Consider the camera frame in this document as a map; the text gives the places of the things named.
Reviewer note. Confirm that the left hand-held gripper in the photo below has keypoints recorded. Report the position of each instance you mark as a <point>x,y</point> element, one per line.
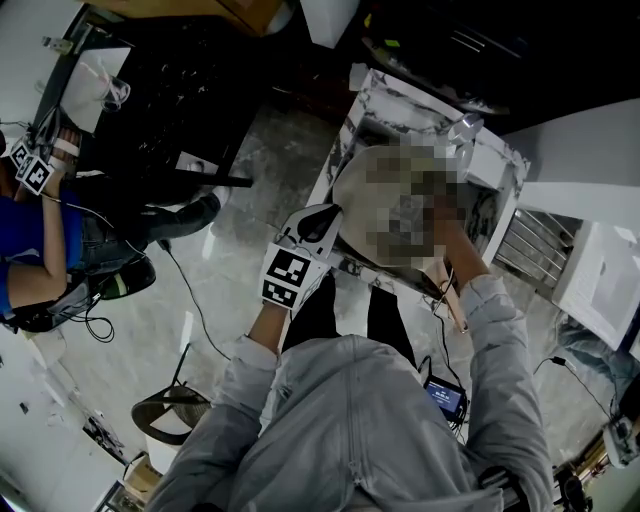
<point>287,272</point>

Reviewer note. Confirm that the small black screen device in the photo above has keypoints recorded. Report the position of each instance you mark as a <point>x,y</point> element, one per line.
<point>444,396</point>

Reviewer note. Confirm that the person's left forearm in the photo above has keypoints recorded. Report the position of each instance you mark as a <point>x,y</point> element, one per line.
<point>250,360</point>

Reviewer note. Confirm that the white box appliance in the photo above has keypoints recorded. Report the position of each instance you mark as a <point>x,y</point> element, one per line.
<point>597,285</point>

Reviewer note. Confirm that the person's black trousers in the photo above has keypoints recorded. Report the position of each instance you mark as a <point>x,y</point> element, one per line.
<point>312,320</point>

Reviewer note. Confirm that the person's right forearm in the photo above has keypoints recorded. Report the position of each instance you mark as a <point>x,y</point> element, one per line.
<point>487,310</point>

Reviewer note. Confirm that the clear glass cup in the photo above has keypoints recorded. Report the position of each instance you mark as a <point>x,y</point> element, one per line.
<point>114,95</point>

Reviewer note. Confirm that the black table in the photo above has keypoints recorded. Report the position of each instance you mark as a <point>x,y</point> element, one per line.
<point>165,100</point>

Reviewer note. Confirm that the person's grey jacket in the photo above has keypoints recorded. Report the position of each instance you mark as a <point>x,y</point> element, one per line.
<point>360,430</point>

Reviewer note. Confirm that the cardboard box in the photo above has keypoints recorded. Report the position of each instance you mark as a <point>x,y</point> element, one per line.
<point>142,472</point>

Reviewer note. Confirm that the white paper sheet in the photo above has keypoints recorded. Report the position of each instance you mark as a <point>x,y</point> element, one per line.
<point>87,100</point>

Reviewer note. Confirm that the white marble table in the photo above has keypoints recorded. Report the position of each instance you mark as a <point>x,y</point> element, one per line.
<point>385,95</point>

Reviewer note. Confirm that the metal rack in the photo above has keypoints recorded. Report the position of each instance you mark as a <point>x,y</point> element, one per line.
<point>532,250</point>

